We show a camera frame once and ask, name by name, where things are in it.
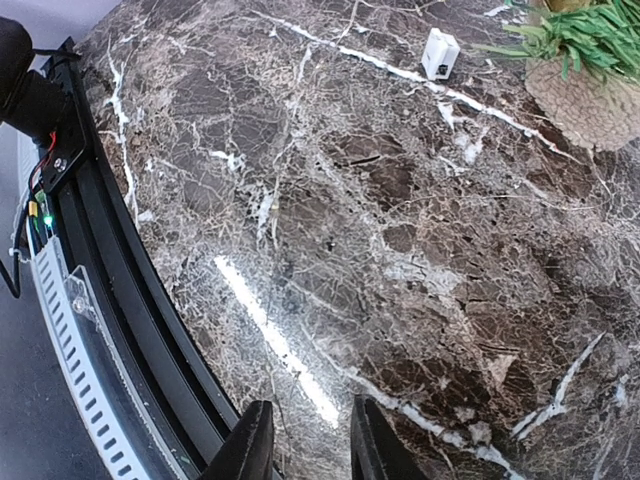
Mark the white perforated cable duct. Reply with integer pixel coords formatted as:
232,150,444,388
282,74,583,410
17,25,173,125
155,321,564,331
17,135,151,480

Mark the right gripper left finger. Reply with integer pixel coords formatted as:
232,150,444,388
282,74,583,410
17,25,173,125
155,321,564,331
199,400,274,480

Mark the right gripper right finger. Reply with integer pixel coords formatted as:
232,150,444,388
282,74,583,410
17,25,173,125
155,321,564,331
350,395,427,480

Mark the small green christmas tree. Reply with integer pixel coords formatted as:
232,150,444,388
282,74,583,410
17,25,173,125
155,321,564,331
485,1,639,151

